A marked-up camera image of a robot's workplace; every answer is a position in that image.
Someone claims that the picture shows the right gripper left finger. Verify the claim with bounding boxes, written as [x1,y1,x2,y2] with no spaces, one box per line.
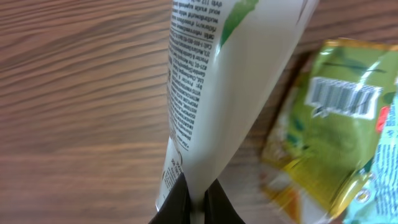
[149,173,190,224]

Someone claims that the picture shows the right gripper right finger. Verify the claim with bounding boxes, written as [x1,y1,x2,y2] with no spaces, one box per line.
[204,179,245,224]

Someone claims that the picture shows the green gold snack packet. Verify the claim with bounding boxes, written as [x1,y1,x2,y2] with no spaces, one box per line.
[261,39,397,223]

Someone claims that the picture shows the white tube gold cap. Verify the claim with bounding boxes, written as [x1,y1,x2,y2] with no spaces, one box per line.
[156,0,318,208]

